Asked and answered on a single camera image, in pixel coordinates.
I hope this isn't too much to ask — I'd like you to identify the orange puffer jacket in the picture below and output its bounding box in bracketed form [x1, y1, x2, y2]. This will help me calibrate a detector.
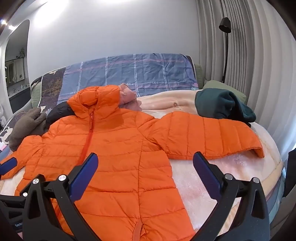
[4, 85, 264, 240]

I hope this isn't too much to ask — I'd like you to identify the grey-brown fleece garment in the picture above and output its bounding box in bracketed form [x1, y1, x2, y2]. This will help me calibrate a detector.
[9, 108, 47, 152]

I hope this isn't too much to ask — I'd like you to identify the cream plush blanket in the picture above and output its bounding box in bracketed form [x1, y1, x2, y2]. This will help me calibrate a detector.
[0, 89, 284, 237]

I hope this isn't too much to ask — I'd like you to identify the black folded garment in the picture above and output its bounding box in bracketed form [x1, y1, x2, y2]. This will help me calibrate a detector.
[46, 101, 75, 130]

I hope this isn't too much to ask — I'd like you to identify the dark patterned quilt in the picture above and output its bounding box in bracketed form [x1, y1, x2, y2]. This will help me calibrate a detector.
[1, 67, 66, 145]

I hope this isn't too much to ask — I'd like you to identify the dark green folded garment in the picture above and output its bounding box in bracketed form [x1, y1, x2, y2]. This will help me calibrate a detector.
[195, 88, 256, 126]

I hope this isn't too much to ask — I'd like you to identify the pink folded garment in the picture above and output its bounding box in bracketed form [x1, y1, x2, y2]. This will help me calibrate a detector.
[118, 83, 142, 111]

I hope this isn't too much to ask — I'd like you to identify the green pillow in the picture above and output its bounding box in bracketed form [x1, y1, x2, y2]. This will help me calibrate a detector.
[203, 80, 247, 104]

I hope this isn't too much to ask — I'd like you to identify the grey pleated curtain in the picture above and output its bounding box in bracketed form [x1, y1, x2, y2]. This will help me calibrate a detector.
[197, 1, 295, 159]

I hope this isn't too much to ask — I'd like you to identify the blue plaid duvet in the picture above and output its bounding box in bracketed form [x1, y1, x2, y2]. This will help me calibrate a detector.
[58, 53, 198, 103]

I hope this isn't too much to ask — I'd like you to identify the black floor lamp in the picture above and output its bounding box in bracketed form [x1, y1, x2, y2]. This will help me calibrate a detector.
[219, 17, 231, 83]

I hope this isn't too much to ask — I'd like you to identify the arched wall mirror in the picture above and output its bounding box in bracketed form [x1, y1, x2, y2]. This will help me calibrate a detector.
[5, 20, 31, 113]

